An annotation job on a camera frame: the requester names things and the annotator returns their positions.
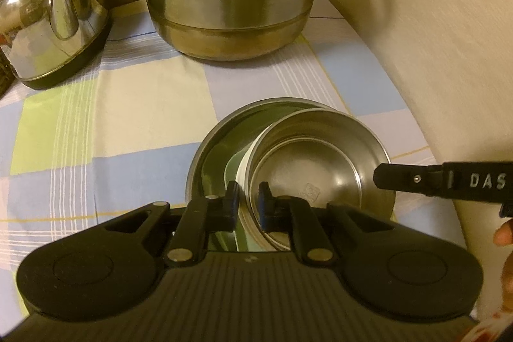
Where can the small deep steel bowl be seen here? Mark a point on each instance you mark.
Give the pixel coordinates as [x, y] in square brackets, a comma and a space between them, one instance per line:
[320, 165]

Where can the person's right hand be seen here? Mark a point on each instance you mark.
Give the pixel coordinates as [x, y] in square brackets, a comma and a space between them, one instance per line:
[505, 234]

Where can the white red patterned fabric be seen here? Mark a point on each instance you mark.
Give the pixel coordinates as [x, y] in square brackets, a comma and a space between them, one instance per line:
[493, 330]

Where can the wide shallow steel basin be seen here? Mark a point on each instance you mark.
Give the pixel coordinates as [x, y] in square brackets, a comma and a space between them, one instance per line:
[208, 165]

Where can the stainless steel kettle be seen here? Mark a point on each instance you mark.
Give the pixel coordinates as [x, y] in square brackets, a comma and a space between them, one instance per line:
[40, 29]

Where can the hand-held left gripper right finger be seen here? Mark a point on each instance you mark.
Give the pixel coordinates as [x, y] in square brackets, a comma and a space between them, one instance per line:
[264, 205]

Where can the pastel plaid tablecloth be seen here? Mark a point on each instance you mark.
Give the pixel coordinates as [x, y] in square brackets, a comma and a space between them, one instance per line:
[140, 125]

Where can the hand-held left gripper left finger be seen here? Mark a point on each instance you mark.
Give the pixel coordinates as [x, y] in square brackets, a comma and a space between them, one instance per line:
[232, 205]

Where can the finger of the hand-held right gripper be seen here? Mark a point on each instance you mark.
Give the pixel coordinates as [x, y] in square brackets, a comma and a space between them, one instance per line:
[404, 179]

